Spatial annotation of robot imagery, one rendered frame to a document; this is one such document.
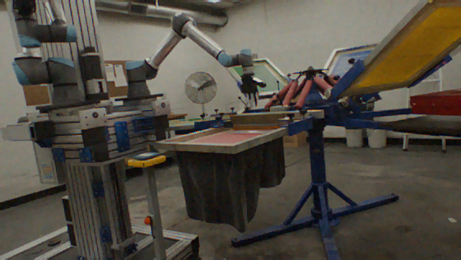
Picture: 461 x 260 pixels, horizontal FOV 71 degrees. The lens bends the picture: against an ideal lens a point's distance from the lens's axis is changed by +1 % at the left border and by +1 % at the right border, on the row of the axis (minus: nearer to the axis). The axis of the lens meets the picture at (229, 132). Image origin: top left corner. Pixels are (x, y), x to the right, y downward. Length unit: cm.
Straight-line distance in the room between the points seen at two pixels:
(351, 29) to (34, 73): 521
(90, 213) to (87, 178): 23
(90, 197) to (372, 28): 510
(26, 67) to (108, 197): 84
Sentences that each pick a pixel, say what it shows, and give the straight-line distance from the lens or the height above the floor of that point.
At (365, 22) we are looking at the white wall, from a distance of 608.
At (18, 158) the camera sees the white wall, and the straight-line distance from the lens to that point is 520.
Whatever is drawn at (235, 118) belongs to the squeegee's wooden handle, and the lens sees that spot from 212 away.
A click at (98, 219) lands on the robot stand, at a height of 54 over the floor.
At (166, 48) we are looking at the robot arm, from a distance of 220.
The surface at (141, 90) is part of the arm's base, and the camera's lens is 212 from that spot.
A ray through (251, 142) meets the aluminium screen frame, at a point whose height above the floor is 98.
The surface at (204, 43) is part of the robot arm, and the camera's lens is 196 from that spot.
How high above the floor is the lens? 124
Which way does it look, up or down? 8 degrees down
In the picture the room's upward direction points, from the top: 6 degrees counter-clockwise
